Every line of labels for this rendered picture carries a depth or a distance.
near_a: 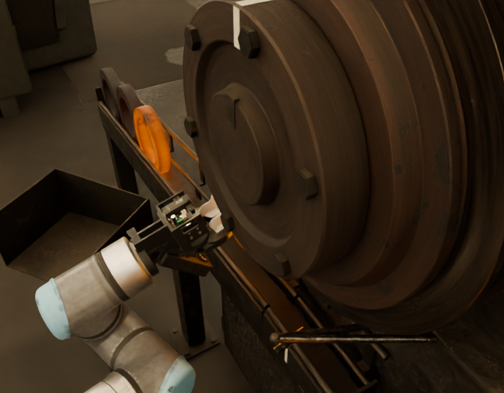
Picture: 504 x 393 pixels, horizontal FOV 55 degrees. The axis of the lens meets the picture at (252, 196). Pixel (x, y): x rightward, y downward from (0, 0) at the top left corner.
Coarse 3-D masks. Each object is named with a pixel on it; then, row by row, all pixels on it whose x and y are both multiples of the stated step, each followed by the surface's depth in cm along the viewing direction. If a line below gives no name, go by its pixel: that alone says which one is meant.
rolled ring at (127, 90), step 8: (120, 88) 136; (128, 88) 136; (120, 96) 140; (128, 96) 134; (136, 96) 134; (120, 104) 145; (128, 104) 134; (136, 104) 134; (120, 112) 147; (128, 112) 147; (128, 120) 147; (128, 128) 147; (136, 136) 138
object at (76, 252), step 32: (32, 192) 107; (64, 192) 116; (96, 192) 110; (128, 192) 105; (0, 224) 101; (32, 224) 110; (64, 224) 116; (96, 224) 115; (128, 224) 99; (32, 256) 108; (64, 256) 107
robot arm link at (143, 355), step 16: (128, 336) 78; (144, 336) 79; (128, 352) 77; (144, 352) 76; (160, 352) 76; (176, 352) 78; (112, 368) 78; (128, 368) 73; (144, 368) 74; (160, 368) 74; (176, 368) 74; (192, 368) 77; (96, 384) 72; (112, 384) 71; (128, 384) 71; (144, 384) 72; (160, 384) 73; (176, 384) 73; (192, 384) 78
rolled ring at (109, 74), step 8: (104, 72) 149; (112, 72) 149; (104, 80) 155; (112, 80) 147; (104, 88) 159; (112, 88) 147; (104, 96) 161; (112, 96) 148; (112, 104) 161; (112, 112) 159; (120, 120) 152
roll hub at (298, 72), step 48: (240, 0) 40; (288, 0) 40; (288, 48) 36; (192, 96) 55; (240, 96) 44; (288, 96) 36; (336, 96) 36; (240, 144) 45; (288, 144) 41; (336, 144) 36; (240, 192) 49; (288, 192) 44; (336, 192) 37; (240, 240) 56; (288, 240) 45; (336, 240) 40
